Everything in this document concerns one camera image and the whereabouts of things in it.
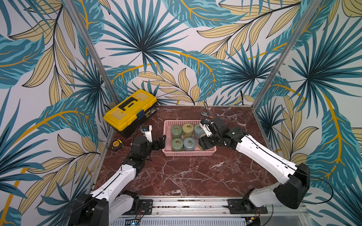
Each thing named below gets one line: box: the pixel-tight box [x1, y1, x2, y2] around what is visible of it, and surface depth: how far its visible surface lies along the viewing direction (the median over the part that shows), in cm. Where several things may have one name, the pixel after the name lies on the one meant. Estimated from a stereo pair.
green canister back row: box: [170, 124, 183, 139], surface depth 97 cm
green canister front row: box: [171, 137, 184, 152], surface depth 90 cm
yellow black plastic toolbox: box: [103, 89, 158, 138], surface depth 97 cm
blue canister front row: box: [183, 137, 196, 152], surface depth 90 cm
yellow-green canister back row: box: [181, 122, 195, 138], surface depth 97 cm
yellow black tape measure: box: [111, 138, 124, 151], surface depth 95 cm
